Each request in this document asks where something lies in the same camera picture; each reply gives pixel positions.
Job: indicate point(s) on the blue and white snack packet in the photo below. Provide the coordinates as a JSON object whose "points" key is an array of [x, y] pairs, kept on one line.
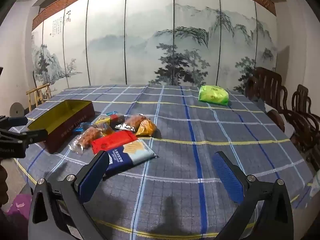
{"points": [[135, 155]]}

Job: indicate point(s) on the green snack packet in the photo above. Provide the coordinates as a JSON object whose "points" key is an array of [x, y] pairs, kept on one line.
{"points": [[213, 95]]}

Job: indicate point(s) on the maroon tin box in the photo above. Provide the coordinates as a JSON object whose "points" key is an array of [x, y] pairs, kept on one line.
{"points": [[72, 127]]}

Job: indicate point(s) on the red snack packet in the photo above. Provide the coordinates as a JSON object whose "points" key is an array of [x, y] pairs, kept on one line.
{"points": [[112, 140]]}

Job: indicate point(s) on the plaid tablecloth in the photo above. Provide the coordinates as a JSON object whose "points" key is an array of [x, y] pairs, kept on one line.
{"points": [[175, 120]]}

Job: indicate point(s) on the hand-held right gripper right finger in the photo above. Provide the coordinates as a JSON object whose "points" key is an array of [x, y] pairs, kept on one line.
{"points": [[226, 177]]}

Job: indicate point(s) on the small yellow snack packet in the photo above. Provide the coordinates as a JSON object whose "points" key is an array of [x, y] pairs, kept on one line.
{"points": [[105, 126]]}

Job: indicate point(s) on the landscape painted wall screen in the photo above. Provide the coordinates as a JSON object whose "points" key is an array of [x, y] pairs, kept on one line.
{"points": [[150, 42]]}

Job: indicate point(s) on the clear bag of coated nuts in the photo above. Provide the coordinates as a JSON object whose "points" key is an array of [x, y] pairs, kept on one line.
{"points": [[87, 136], [135, 121]]}

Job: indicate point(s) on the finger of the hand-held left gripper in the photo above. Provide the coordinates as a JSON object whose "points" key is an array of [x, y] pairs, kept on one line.
{"points": [[32, 135], [18, 120]]}

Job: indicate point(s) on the dark thin stick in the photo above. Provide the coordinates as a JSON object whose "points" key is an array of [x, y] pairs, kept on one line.
{"points": [[34, 80]]}

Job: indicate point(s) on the purple printed cloth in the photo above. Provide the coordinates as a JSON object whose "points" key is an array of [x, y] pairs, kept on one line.
{"points": [[20, 203]]}

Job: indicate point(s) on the dark brown snack packet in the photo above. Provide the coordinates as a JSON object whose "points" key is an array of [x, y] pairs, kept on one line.
{"points": [[117, 120]]}

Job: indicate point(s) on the round stone disc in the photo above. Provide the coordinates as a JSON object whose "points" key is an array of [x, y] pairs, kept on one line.
{"points": [[17, 108]]}

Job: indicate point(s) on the orange snack packet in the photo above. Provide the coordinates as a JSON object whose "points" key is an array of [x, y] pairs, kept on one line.
{"points": [[146, 128]]}

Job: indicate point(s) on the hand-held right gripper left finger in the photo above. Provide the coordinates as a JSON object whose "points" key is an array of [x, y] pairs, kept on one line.
{"points": [[96, 172]]}

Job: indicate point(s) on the small blue candy wrapper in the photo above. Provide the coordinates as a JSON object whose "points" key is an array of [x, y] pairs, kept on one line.
{"points": [[82, 127]]}

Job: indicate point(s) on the bamboo chair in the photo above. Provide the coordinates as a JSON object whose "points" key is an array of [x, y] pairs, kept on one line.
{"points": [[37, 93]]}

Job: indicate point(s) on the dark wooden chair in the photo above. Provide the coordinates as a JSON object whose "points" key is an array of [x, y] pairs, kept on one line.
{"points": [[301, 110], [266, 85]]}

